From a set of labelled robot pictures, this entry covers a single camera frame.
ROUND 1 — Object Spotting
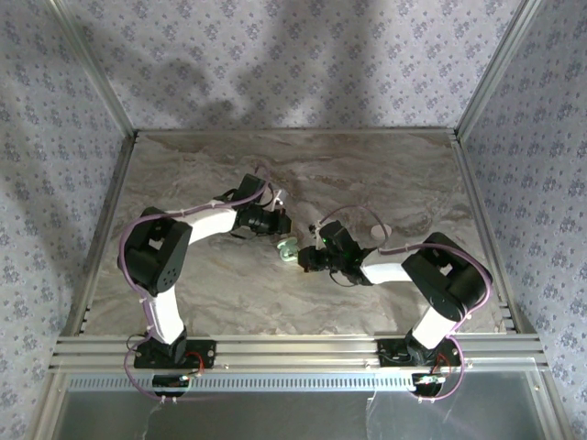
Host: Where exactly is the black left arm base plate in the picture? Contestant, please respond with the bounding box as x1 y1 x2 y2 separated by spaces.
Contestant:
133 339 216 369

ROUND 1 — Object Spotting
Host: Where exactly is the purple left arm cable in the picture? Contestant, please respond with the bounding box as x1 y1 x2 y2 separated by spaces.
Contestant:
116 163 283 404

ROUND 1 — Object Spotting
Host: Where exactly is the aluminium front frame rail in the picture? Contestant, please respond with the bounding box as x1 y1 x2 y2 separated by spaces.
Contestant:
50 333 549 370

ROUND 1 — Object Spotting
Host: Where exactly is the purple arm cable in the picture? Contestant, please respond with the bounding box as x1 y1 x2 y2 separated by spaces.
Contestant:
116 163 283 404
316 204 494 404

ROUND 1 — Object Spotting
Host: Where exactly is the black controller board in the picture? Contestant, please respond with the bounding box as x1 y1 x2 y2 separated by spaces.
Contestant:
152 373 192 398
411 372 447 396

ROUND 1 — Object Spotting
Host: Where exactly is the shiny metal sheet panel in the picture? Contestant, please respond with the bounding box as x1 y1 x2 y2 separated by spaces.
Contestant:
57 389 554 440

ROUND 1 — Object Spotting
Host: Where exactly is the mint green earbud charging case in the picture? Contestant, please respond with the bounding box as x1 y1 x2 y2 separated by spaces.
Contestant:
274 236 302 265

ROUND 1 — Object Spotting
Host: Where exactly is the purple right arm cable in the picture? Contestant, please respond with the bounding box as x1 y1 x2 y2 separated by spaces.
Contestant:
316 204 494 404

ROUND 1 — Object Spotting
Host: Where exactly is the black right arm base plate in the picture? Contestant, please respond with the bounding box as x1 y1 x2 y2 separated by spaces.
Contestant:
378 337 462 368

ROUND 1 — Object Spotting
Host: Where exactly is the black right controller board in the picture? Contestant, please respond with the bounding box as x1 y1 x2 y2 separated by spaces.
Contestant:
411 372 447 396

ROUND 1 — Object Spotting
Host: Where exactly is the aluminium frame corner post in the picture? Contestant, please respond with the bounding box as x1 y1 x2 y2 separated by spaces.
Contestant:
48 0 139 138
457 0 543 138

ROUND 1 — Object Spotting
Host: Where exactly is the grey slotted cable duct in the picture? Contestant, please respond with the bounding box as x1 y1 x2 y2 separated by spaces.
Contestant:
68 371 421 394

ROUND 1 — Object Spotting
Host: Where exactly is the black left controller board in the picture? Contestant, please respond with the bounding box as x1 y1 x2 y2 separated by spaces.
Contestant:
152 373 192 398

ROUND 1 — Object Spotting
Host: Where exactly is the aluminium side frame rail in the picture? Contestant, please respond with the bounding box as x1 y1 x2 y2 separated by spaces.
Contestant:
62 131 139 336
450 131 537 335

